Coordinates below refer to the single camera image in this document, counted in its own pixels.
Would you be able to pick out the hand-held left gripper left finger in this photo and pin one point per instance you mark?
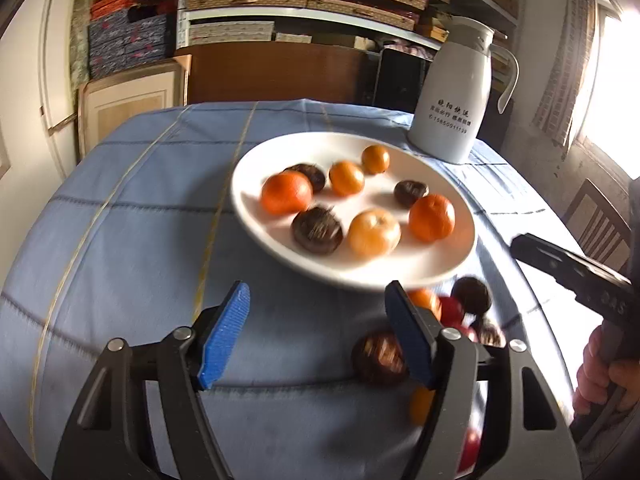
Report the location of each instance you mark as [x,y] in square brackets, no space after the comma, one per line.
[225,335]

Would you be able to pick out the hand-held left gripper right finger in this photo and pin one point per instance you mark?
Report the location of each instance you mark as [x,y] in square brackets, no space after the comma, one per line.
[407,335]

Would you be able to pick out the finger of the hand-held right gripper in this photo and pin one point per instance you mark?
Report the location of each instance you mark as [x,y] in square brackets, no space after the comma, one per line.
[545,257]

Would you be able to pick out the small smooth orange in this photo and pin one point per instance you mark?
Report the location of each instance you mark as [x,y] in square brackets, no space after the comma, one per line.
[346,178]
[374,233]
[427,302]
[375,159]

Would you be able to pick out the small red fruit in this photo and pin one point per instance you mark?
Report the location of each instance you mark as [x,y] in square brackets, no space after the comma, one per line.
[451,310]
[471,452]

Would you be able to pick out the white plate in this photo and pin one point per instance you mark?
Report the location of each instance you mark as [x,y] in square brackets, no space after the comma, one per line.
[440,260]

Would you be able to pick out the mandarin orange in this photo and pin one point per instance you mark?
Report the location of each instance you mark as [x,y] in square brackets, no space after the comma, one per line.
[431,218]
[285,191]

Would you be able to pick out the person's right hand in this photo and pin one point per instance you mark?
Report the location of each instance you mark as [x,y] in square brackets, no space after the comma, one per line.
[592,375]

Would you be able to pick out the wooden chair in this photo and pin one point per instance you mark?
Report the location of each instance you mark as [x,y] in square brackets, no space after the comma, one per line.
[607,210]

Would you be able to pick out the blue checked tablecloth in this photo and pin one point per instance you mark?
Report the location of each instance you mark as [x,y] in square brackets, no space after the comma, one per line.
[125,260]

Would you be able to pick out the bamboo blind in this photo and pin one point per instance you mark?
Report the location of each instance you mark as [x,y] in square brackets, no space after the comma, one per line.
[565,85]

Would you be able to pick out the bright window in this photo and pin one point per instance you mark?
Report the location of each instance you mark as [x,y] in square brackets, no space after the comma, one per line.
[615,85]

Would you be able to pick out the white thermos jug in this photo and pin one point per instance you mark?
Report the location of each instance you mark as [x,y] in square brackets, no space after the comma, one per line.
[445,100]

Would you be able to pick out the brown wooden board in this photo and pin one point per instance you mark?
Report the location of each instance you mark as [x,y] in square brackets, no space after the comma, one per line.
[275,75]

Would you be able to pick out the stack of blue patterned boxes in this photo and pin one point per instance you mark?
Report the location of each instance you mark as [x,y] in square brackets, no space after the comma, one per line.
[125,45]

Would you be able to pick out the white metal shelf rack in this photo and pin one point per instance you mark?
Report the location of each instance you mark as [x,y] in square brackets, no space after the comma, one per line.
[230,14]

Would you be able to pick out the patterned fabric roll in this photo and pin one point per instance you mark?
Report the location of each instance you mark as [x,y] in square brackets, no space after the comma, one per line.
[80,35]

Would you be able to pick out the orange patterned box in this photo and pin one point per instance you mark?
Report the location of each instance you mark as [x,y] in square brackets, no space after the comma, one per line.
[110,7]

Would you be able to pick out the light wooden picture frame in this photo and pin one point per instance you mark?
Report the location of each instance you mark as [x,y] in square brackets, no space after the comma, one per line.
[130,100]

